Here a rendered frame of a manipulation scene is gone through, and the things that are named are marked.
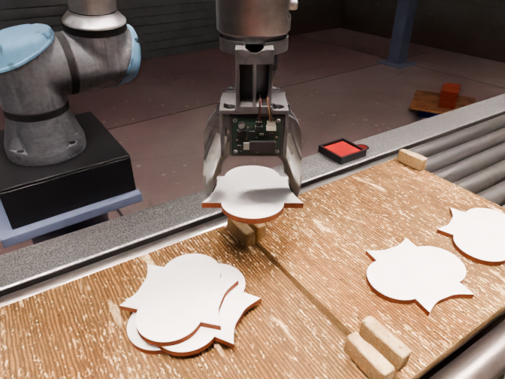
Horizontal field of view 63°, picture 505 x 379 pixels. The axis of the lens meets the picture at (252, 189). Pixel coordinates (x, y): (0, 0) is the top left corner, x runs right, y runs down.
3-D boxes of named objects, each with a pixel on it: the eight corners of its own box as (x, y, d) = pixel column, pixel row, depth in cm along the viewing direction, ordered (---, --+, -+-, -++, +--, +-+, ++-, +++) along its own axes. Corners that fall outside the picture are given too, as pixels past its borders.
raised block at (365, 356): (341, 350, 46) (343, 335, 45) (353, 343, 47) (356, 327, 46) (381, 392, 42) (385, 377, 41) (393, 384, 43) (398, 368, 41)
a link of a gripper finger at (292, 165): (297, 217, 50) (265, 157, 46) (293, 192, 55) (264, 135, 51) (322, 207, 49) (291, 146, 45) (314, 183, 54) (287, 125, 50)
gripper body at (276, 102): (218, 162, 44) (213, 46, 38) (222, 129, 51) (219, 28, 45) (288, 162, 44) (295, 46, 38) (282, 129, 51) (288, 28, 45)
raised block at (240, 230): (226, 228, 66) (225, 214, 64) (236, 225, 66) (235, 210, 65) (245, 249, 61) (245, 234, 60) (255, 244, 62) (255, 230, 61)
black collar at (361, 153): (317, 151, 94) (318, 144, 93) (342, 144, 97) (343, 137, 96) (340, 165, 88) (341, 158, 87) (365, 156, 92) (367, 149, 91)
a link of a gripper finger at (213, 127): (192, 154, 50) (222, 92, 46) (194, 149, 52) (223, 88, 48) (227, 169, 52) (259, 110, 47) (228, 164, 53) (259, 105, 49)
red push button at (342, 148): (322, 152, 93) (323, 147, 93) (342, 146, 96) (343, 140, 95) (340, 162, 89) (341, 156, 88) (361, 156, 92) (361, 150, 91)
